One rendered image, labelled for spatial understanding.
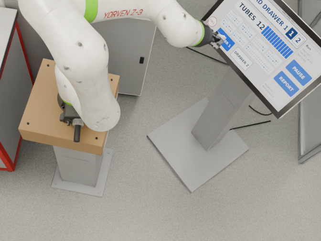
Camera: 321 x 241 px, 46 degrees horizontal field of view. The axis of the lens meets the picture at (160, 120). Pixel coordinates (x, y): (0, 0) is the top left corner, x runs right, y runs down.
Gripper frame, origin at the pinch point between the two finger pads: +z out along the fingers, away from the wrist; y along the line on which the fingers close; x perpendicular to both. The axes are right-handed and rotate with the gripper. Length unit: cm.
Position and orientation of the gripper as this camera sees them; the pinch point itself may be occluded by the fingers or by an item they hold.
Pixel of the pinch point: (219, 38)
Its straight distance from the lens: 155.0
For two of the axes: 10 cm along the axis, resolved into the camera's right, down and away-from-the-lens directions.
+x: -6.2, 6.4, 4.4
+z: 5.0, -1.1, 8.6
